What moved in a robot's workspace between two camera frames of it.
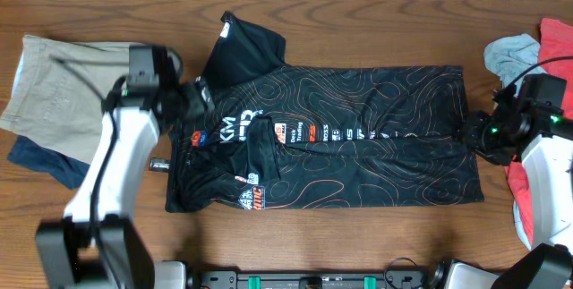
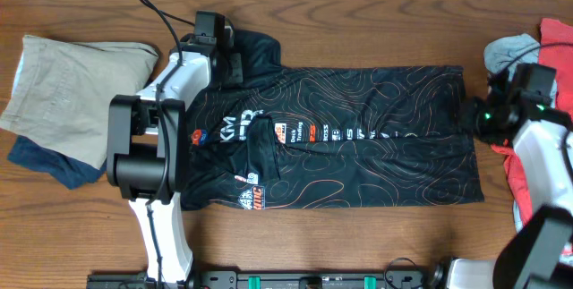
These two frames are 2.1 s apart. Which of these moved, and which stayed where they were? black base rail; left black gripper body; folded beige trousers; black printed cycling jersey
Moved: left black gripper body
Stayed: folded beige trousers; black base rail; black printed cycling jersey
